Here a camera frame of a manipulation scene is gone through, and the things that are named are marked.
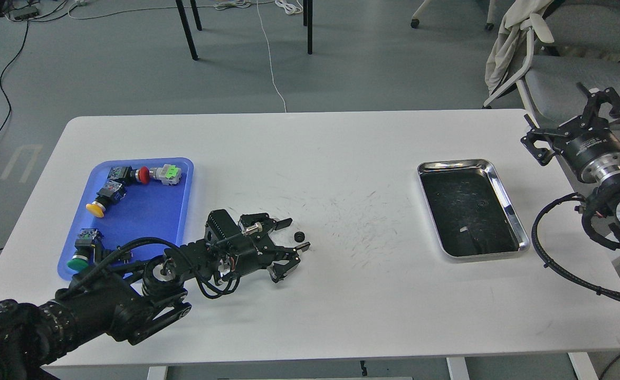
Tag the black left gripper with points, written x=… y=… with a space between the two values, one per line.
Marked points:
x=246 y=247

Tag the small black switch part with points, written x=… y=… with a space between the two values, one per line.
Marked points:
x=121 y=258

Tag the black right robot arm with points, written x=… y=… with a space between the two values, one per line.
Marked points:
x=600 y=211

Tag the green push button switch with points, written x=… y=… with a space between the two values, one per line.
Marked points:
x=89 y=249

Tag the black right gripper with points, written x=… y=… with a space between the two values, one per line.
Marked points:
x=597 y=150

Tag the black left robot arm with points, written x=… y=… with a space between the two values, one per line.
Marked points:
x=138 y=289

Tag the blue plastic tray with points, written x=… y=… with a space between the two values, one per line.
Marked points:
x=147 y=210

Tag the beige jacket on chair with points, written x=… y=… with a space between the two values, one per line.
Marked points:
x=508 y=39

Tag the red push button switch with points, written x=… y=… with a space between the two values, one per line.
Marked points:
x=128 y=175

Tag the grey green connector part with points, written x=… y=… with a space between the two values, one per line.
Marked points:
x=168 y=174

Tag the yellow push button switch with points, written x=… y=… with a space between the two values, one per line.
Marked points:
x=111 y=193

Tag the grey office chair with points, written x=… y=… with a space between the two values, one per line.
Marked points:
x=573 y=41

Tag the silver metal tray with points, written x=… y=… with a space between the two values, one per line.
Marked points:
x=451 y=189

